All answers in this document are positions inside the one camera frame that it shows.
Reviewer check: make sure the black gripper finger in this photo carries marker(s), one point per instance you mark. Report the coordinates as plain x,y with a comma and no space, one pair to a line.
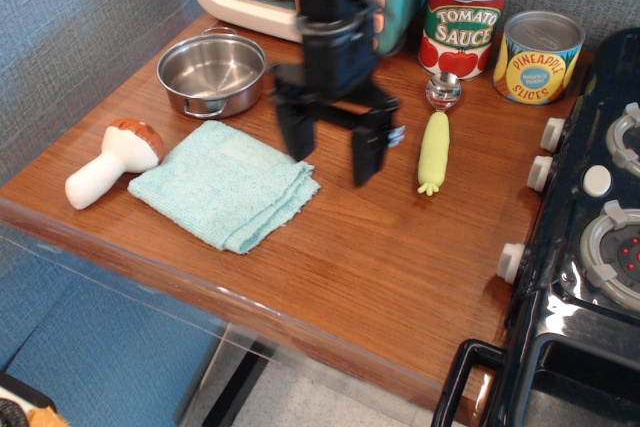
298,131
369,146

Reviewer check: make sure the orange black object bottom left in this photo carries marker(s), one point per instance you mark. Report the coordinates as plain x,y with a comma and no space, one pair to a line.
22,405

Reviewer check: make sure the black toy stove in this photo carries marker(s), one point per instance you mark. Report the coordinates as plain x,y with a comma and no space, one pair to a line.
571,357

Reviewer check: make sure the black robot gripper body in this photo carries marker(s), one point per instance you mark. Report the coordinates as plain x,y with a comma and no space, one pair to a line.
334,82

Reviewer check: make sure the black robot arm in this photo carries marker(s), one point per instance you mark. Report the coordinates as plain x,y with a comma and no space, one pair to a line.
327,11

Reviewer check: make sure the tomato sauce can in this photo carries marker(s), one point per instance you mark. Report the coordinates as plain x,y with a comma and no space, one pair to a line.
457,36

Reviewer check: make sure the pineapple slices can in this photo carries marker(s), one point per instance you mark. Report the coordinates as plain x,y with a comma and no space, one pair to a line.
538,53

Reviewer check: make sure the spoon with yellow-green handle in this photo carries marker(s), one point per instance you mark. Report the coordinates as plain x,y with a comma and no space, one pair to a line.
442,92

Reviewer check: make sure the plush brown white mushroom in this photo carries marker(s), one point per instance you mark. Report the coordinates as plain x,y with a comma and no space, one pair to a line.
128,146

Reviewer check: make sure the light teal cloth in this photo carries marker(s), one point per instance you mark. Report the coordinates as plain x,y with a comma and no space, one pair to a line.
227,188

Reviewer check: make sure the small steel pot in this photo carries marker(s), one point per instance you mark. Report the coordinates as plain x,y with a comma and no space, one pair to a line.
215,75

